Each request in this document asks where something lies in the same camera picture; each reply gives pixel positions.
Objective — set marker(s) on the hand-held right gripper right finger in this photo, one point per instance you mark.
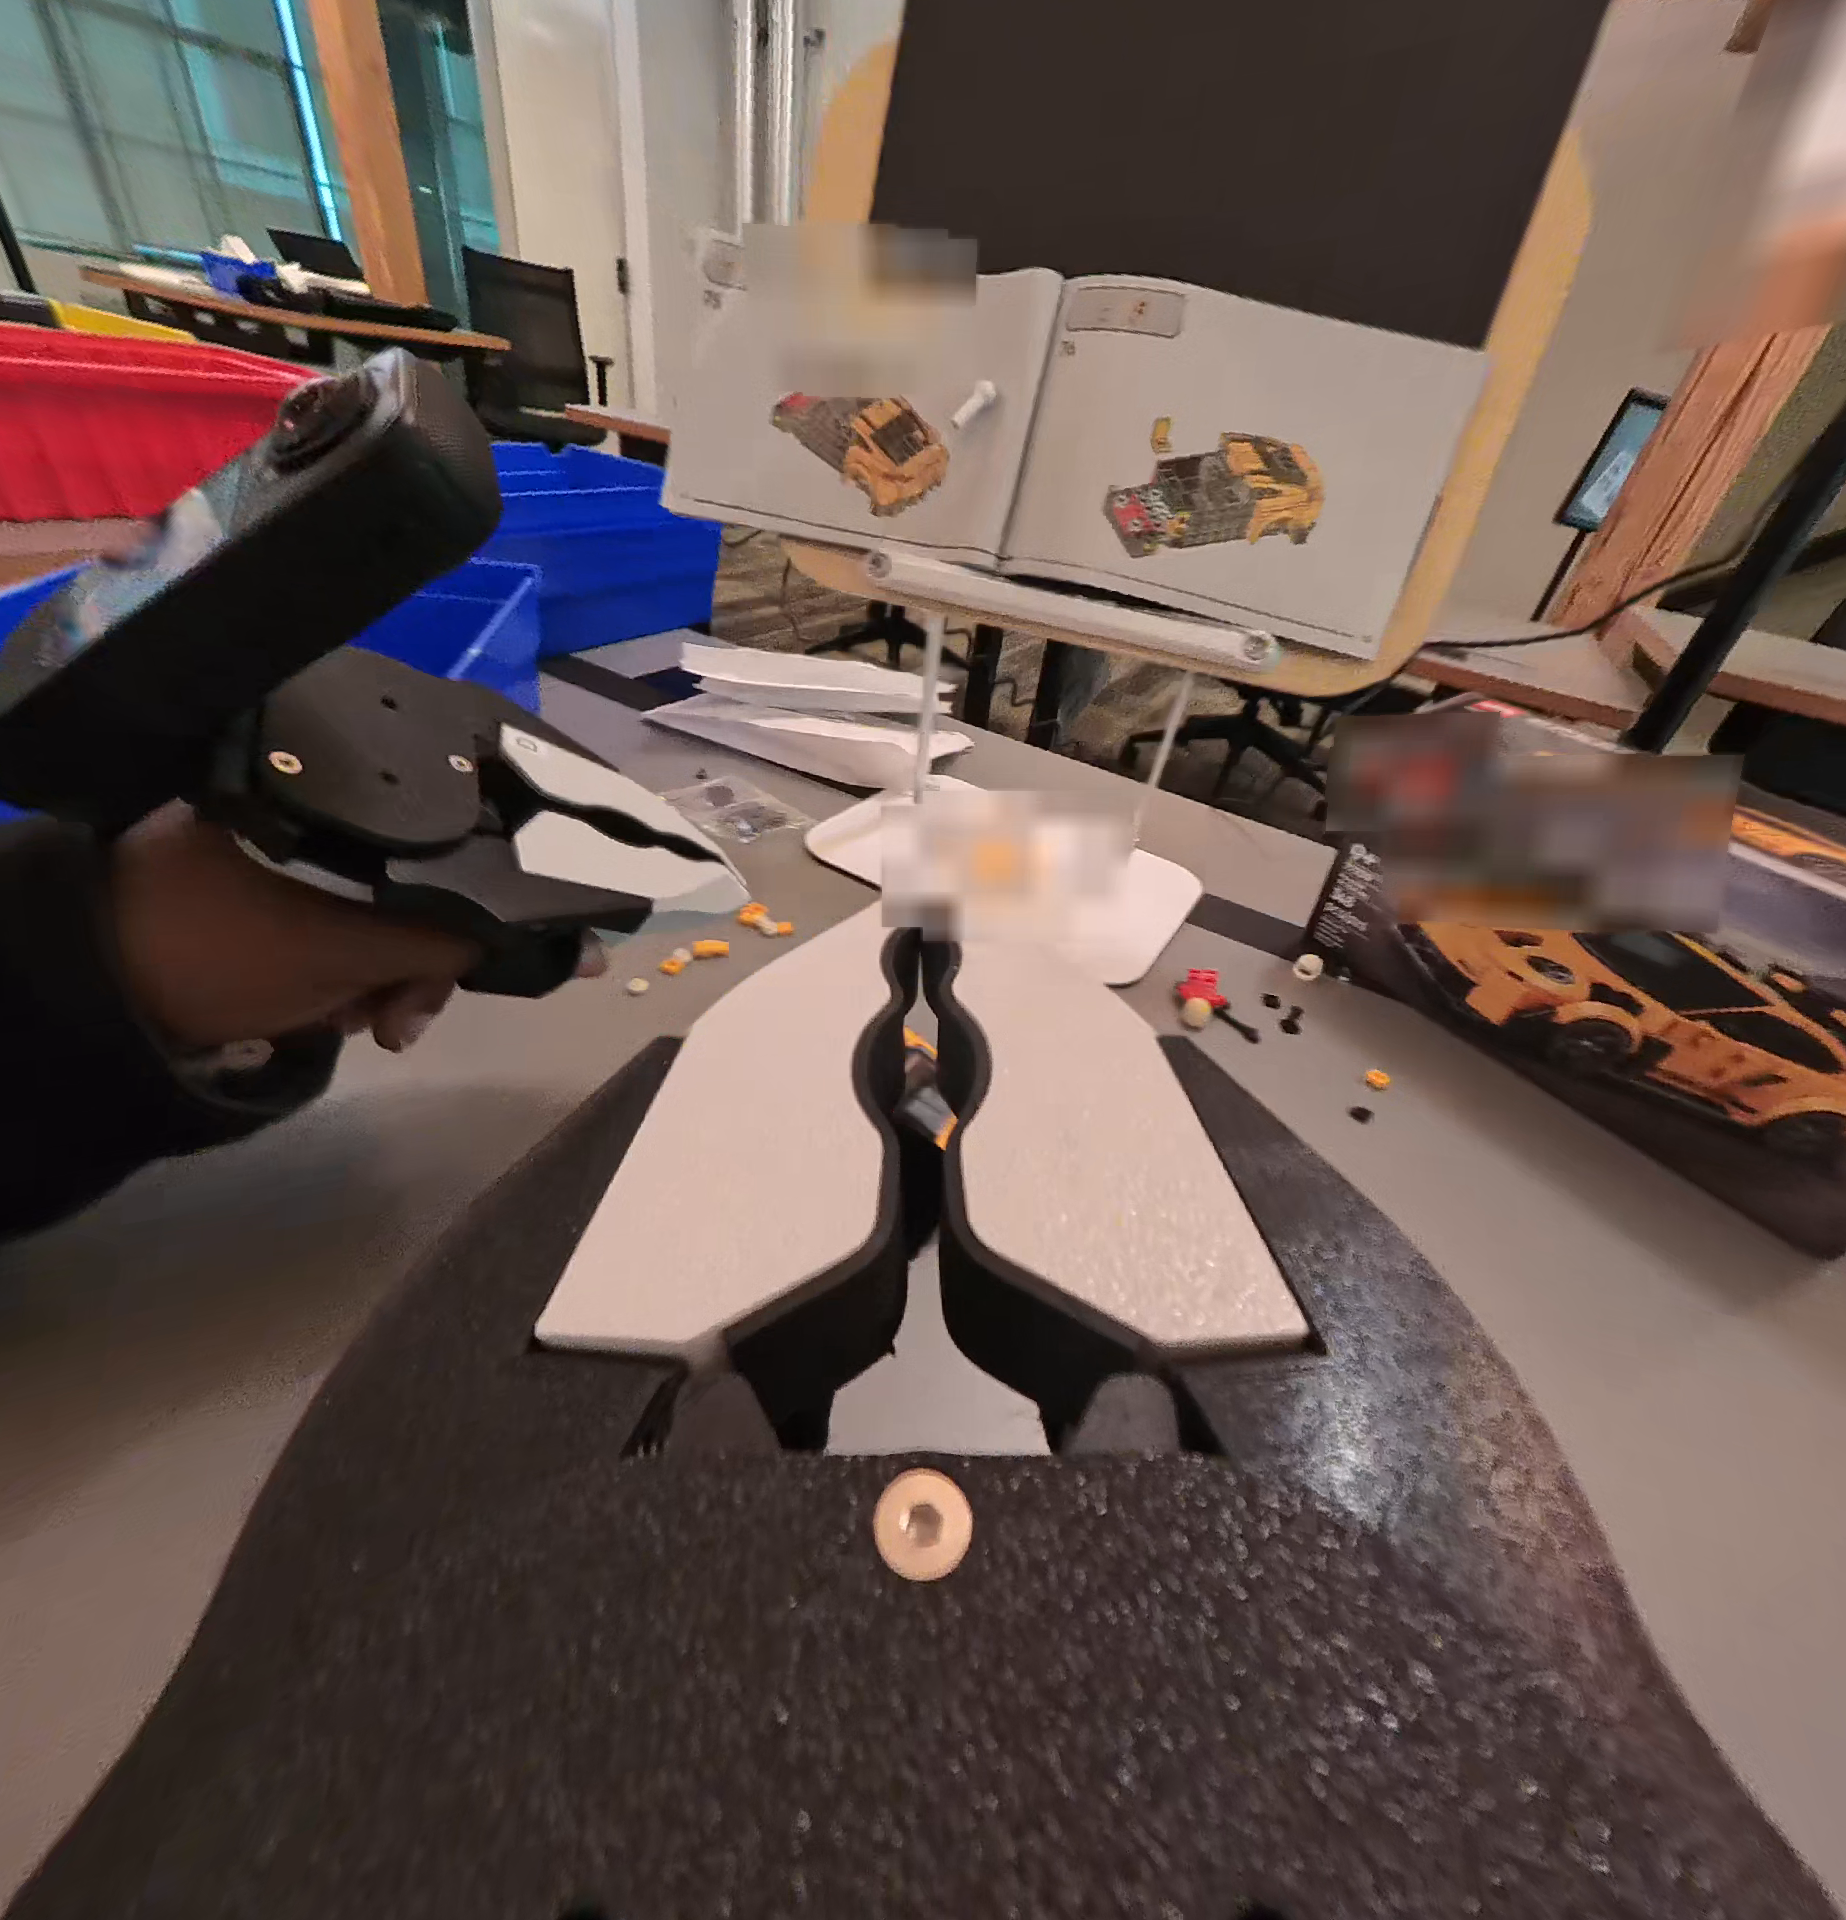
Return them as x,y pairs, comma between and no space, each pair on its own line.
1117,1187

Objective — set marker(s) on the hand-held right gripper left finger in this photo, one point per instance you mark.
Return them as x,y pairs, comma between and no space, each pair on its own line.
726,1169

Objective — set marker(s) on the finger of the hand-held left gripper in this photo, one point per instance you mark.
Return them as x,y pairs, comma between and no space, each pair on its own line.
608,868
594,787

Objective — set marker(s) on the orange black lego car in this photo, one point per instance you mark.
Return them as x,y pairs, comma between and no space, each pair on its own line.
928,1102

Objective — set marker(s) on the lego instruction booklet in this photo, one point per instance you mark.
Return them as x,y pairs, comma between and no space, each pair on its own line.
1238,391

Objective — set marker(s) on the person's left forearm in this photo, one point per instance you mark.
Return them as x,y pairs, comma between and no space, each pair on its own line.
38,1022

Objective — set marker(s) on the scattered orange white lego pieces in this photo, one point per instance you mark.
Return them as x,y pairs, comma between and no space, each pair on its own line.
710,950

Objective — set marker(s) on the lego set box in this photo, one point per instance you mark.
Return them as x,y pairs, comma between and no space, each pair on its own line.
1614,1052

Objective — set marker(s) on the person's left hand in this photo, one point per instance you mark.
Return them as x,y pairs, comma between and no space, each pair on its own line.
264,960

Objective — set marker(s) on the clear bag of dark pieces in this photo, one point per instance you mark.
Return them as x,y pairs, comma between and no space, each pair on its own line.
738,812

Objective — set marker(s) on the long blue plastic bin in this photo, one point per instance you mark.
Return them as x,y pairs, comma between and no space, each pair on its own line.
608,542

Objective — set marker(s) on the white book stand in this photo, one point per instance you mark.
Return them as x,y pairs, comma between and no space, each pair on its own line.
1148,898

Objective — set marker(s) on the red plastic bin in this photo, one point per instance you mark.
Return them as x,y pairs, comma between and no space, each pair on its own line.
82,436

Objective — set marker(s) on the black mesh office chair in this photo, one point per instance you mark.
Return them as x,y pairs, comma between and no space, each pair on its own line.
525,345

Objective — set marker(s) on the cluttered wooden desk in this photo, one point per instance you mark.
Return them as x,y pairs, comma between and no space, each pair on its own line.
293,313

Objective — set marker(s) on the black swivel office chair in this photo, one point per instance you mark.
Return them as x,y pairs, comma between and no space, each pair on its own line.
1238,729

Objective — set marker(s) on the yellow plastic bin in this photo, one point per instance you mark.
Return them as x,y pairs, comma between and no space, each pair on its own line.
113,319

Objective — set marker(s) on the wooden pillar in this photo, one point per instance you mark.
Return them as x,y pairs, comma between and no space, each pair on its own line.
369,152

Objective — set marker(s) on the large black board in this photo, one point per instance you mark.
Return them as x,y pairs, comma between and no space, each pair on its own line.
1238,152

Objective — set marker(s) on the black metal pole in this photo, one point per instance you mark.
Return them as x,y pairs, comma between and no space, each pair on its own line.
1762,542

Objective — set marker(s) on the glass window wall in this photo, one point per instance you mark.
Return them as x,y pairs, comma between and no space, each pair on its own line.
144,120

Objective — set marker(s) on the wall notice panel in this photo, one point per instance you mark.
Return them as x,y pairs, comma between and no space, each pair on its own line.
1614,460

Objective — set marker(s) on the rough wooden post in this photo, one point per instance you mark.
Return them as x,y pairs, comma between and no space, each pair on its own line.
1687,480

